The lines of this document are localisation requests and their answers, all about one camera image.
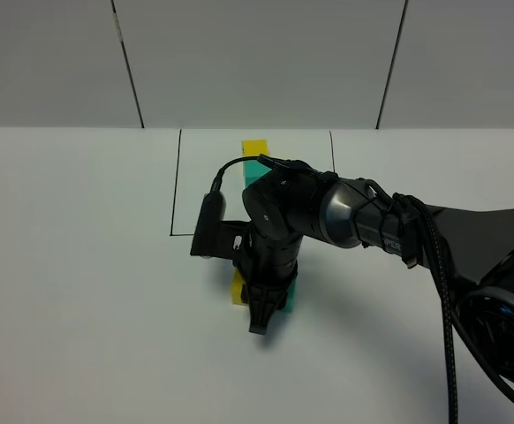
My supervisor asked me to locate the braided black arm cable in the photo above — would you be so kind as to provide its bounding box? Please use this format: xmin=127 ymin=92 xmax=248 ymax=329
xmin=391 ymin=192 xmax=514 ymax=424

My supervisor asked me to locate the teal template block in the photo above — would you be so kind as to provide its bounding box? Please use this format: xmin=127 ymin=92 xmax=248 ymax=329
xmin=243 ymin=160 xmax=270 ymax=188

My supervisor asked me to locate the white template paper sheet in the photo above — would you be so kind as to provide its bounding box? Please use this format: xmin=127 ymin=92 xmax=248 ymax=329
xmin=171 ymin=129 xmax=334 ymax=236

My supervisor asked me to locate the yellow template block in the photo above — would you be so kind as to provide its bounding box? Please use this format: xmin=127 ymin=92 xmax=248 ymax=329
xmin=241 ymin=140 xmax=269 ymax=157

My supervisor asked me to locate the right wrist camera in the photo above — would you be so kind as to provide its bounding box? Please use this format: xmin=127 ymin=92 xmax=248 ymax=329
xmin=190 ymin=191 xmax=249 ymax=261

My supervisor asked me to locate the right black camera cable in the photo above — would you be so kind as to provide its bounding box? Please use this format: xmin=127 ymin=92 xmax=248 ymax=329
xmin=210 ymin=155 xmax=262 ymax=195

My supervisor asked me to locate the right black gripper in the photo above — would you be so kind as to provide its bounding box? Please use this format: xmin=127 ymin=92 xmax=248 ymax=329
xmin=232 ymin=223 xmax=303 ymax=335

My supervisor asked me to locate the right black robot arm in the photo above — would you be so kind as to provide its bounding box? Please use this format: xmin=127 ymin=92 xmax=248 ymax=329
xmin=242 ymin=155 xmax=514 ymax=422

